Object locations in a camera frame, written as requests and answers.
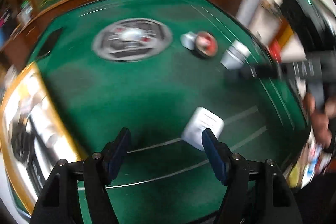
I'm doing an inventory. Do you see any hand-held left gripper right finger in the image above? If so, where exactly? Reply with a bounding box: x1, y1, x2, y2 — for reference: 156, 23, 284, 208
202, 128, 301, 224

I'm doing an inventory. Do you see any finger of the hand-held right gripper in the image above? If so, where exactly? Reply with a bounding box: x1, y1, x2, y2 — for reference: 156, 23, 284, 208
231, 68, 282, 81
251, 63, 282, 72

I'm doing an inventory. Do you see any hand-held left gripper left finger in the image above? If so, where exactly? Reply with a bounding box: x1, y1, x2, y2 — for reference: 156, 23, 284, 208
30, 128, 131, 224

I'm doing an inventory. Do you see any white paper cup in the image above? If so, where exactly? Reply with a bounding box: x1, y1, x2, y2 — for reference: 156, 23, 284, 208
220, 39, 252, 70

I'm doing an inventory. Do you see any white power adapter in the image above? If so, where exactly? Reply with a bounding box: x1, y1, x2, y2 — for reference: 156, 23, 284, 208
181, 106, 225, 151

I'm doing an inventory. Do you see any white foam box yellow tape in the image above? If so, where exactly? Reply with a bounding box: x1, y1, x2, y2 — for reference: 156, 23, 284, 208
0, 61, 85, 214

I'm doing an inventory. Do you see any person's right hand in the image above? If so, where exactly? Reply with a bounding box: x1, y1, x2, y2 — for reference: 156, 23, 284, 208
303, 93, 336, 154

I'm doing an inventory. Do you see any red and silver round case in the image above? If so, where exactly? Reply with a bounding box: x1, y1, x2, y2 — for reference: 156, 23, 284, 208
195, 31, 219, 58

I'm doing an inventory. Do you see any black case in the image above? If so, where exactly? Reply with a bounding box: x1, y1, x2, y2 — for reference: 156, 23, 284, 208
10, 119, 40, 170

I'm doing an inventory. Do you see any round table control panel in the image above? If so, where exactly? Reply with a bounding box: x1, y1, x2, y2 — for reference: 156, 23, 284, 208
92, 18, 174, 62

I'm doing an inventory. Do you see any black smartphone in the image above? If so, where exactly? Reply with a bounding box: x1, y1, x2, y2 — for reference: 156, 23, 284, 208
36, 27, 64, 59

